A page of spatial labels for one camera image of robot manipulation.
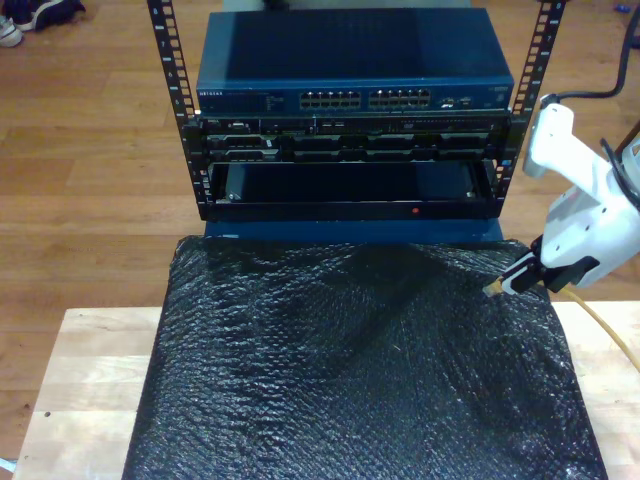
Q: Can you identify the yellow network cable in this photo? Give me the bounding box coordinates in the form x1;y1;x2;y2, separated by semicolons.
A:
485;280;640;374

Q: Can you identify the black rack shelf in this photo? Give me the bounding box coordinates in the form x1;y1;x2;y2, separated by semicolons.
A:
207;159;501;222

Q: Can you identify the black textured mat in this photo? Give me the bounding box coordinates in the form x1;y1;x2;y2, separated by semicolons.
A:
121;235;609;480

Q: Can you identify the black server unit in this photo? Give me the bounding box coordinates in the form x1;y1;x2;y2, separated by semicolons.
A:
199;115;511;164

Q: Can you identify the dark sneaker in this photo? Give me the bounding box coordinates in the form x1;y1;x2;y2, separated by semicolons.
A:
13;0;87;32

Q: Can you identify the white sneaker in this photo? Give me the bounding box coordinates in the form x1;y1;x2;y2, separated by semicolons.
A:
0;14;25;49

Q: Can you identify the black camera cable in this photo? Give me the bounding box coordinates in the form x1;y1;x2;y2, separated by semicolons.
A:
542;9;640;104

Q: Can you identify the blue rack base plate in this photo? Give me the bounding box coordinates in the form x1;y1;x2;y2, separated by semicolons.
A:
203;219;505;246

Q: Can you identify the black perforated rack post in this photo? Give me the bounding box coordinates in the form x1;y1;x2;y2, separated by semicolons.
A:
146;0;217;222
492;0;569;219

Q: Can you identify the blue network switch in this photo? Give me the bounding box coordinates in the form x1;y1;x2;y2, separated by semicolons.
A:
195;8;516;117

